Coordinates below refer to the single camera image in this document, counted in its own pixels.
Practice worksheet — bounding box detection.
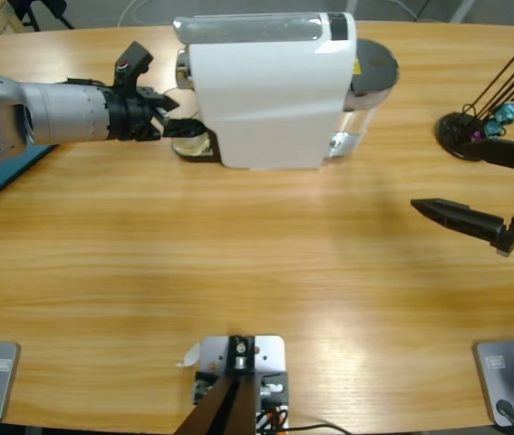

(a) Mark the clear drinking glass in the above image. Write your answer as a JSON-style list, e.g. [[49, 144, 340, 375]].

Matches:
[[161, 88, 210, 158]]

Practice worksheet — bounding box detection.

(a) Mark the white capsule coffee machine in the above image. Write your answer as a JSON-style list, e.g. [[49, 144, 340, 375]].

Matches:
[[174, 12, 360, 172]]

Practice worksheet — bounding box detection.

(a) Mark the silver coffee machine lever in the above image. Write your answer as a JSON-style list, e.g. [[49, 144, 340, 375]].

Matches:
[[172, 12, 326, 45]]

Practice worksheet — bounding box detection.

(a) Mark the black capsule holder with rods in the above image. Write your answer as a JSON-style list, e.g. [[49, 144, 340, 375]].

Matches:
[[435, 29, 514, 162]]

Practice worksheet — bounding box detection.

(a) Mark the clear water tank black lid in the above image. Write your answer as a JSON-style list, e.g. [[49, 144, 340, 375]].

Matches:
[[324, 38, 401, 160]]

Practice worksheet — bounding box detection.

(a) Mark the black chair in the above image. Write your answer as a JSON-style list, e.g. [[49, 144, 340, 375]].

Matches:
[[9, 0, 76, 33]]

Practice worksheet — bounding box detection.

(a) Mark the grey metal leg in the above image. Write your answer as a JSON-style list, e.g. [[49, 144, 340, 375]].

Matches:
[[451, 0, 478, 24]]

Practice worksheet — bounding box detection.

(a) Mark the white paper tab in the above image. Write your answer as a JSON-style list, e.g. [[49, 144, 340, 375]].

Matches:
[[174, 342, 202, 369]]

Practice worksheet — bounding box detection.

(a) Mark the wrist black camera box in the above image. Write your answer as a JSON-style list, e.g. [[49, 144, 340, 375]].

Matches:
[[114, 41, 154, 92]]

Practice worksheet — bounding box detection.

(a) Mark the white floor cable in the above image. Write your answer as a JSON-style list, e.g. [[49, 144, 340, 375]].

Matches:
[[118, 0, 194, 27]]

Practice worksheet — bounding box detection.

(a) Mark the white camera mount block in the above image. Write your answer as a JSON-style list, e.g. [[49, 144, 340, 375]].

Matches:
[[192, 333, 291, 430]]

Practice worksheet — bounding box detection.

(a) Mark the black mount cable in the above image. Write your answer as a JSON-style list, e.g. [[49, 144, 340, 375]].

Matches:
[[283, 422, 355, 435]]

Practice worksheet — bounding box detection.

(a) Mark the dark camera post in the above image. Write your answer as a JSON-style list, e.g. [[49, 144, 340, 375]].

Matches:
[[177, 333, 258, 435]]

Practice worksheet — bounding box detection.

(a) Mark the orange cable bundle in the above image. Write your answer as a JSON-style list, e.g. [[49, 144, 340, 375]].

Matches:
[[256, 404, 290, 430]]

